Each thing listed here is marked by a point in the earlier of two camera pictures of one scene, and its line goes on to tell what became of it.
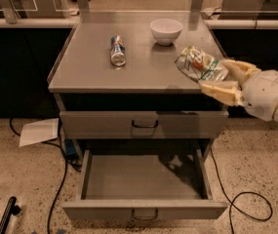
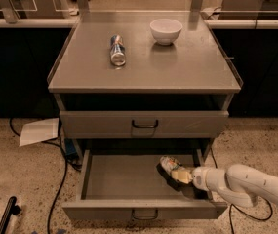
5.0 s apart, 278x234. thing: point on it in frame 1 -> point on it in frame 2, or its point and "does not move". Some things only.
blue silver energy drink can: (118, 51) does not move
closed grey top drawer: (142, 125) does not move
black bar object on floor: (12, 209) does not move
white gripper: (264, 93) -> (199, 178)
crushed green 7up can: (200, 65) -> (170, 164)
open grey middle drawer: (150, 184) does not move
